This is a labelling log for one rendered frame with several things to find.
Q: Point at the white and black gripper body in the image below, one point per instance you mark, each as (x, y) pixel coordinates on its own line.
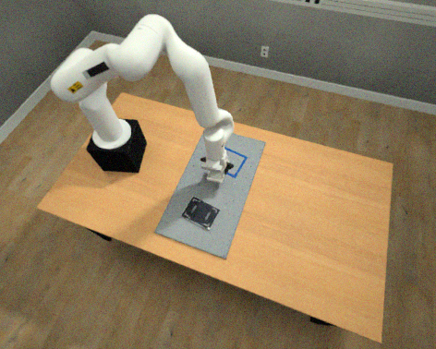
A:
(223, 161)

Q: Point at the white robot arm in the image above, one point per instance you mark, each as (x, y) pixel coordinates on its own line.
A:
(86, 70)

